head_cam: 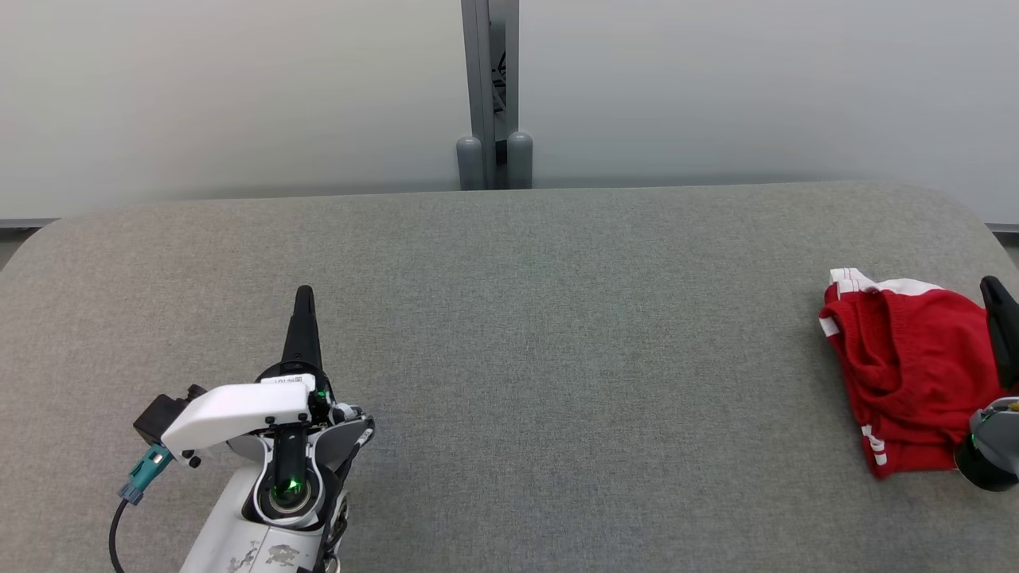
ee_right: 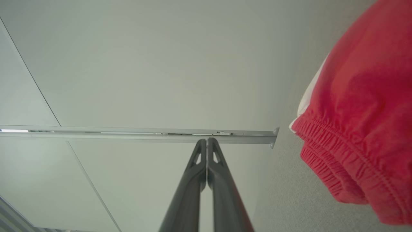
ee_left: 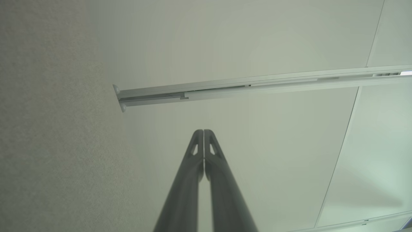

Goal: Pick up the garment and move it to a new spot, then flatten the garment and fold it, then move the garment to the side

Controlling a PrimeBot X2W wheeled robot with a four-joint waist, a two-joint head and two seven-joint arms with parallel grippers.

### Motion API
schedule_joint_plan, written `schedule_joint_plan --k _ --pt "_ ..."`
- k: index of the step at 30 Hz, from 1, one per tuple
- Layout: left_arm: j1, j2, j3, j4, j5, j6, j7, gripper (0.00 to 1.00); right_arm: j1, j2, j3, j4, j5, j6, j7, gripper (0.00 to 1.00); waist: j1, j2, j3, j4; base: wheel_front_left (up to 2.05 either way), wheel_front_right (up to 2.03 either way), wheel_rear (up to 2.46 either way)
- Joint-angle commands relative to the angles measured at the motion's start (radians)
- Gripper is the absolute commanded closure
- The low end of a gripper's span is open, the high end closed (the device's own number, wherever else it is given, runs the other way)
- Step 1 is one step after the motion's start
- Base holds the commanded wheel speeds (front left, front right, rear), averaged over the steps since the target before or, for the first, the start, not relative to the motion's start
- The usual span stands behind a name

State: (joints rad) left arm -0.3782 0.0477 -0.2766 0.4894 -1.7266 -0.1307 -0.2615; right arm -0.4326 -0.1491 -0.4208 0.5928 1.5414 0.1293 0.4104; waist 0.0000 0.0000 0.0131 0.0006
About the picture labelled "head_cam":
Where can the red shorts white trim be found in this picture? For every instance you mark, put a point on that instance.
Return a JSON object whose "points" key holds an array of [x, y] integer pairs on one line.
{"points": [[915, 358]]}

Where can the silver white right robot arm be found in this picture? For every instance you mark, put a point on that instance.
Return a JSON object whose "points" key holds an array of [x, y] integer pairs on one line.
{"points": [[995, 446]]}

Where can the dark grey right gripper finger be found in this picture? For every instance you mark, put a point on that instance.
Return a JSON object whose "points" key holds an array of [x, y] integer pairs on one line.
{"points": [[1007, 342]]}

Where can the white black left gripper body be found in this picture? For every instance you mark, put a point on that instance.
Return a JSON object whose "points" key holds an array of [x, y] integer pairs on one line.
{"points": [[239, 410]]}

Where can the grey partition base rail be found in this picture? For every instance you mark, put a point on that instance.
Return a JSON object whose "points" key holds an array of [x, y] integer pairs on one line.
{"points": [[24, 223], [1005, 228]]}

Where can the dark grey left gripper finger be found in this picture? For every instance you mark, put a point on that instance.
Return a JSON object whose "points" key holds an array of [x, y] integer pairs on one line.
{"points": [[302, 334]]}

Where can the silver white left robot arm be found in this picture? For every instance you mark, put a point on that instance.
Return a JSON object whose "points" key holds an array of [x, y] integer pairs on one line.
{"points": [[239, 525]]}

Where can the grey partition post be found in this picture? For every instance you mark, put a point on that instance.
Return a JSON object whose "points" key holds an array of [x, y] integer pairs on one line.
{"points": [[482, 72]]}

